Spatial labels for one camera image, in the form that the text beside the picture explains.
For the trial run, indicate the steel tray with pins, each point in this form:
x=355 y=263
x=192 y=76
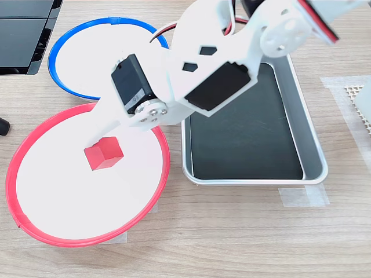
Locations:
x=310 y=139

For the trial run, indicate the blue-rimmed white plate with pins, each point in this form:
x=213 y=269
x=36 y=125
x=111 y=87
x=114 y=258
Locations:
x=101 y=58

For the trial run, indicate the pale perforated base plate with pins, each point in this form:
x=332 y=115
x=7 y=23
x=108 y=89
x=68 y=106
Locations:
x=352 y=90

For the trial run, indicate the red-rimmed white plate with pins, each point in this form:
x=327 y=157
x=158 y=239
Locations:
x=72 y=191

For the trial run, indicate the black tray mat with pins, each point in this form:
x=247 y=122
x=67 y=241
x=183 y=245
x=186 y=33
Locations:
x=246 y=144

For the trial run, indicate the red cube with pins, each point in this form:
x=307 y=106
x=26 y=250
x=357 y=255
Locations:
x=104 y=153

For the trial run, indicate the black flat device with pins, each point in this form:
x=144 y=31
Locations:
x=20 y=40

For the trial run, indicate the clear tape strip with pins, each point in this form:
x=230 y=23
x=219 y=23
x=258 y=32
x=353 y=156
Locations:
x=154 y=209
x=336 y=87
x=120 y=239
x=304 y=197

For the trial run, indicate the small black rounded object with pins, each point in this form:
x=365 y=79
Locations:
x=4 y=127

